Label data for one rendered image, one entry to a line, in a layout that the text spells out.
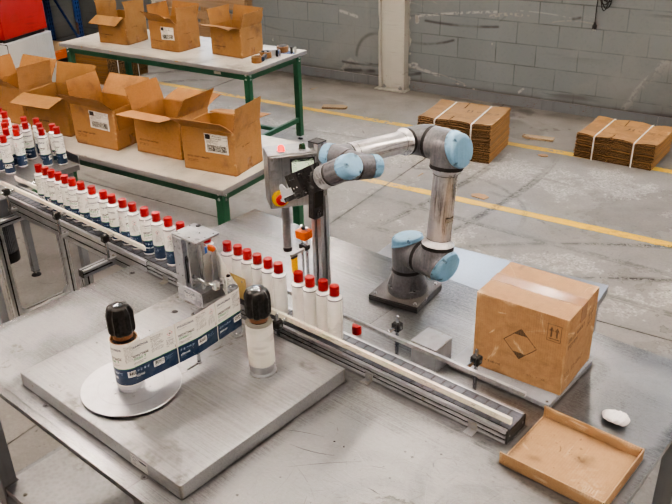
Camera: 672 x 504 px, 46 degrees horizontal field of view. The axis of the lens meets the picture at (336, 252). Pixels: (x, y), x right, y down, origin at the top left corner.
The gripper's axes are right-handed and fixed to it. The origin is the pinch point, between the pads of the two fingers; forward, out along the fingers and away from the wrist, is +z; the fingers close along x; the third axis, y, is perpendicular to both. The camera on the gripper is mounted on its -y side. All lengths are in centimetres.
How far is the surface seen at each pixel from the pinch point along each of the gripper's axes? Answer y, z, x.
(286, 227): -8.9, 16.0, -9.4
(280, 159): 12.8, -3.8, -2.3
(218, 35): 141, 314, -277
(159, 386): -36, 26, 55
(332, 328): -44.8, 2.0, 2.0
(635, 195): -105, 80, -379
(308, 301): -33.8, 7.2, 2.4
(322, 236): -16.5, 5.0, -13.3
